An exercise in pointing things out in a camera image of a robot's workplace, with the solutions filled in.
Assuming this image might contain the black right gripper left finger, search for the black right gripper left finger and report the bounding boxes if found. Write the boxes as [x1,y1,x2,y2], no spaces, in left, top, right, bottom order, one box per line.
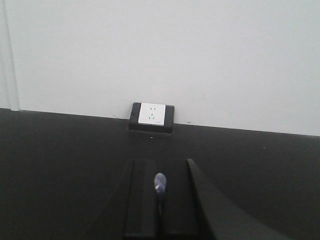
[124,159,158,238]

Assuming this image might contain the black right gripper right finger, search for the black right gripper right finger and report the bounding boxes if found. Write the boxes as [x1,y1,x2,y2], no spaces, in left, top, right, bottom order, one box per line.
[186,158,289,240]

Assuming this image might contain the clear glass beaker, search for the clear glass beaker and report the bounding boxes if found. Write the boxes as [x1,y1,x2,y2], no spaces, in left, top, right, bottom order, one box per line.
[153,172,167,216]

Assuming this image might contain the white socket in black box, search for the white socket in black box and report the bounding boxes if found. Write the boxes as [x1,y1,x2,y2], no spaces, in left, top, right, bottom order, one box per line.
[128,102,175,134]

